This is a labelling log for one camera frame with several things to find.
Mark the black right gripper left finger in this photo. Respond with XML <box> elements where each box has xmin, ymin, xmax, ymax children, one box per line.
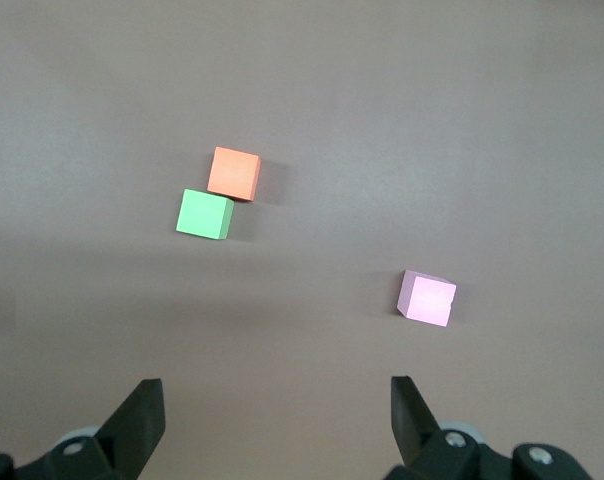
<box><xmin>0</xmin><ymin>378</ymin><xmax>166</xmax><ymax>480</ymax></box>

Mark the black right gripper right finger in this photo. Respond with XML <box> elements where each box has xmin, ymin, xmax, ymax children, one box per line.
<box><xmin>384</xmin><ymin>375</ymin><xmax>596</xmax><ymax>480</ymax></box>

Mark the green foam cube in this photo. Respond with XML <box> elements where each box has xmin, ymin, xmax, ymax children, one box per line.
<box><xmin>174</xmin><ymin>187</ymin><xmax>236</xmax><ymax>241</ymax></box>

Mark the orange foam cube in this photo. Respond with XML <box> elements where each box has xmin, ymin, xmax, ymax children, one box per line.
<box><xmin>206</xmin><ymin>145</ymin><xmax>262</xmax><ymax>203</ymax></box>

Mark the pink foam cube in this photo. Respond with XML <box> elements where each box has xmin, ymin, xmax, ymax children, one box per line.
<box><xmin>395</xmin><ymin>269</ymin><xmax>458</xmax><ymax>329</ymax></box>

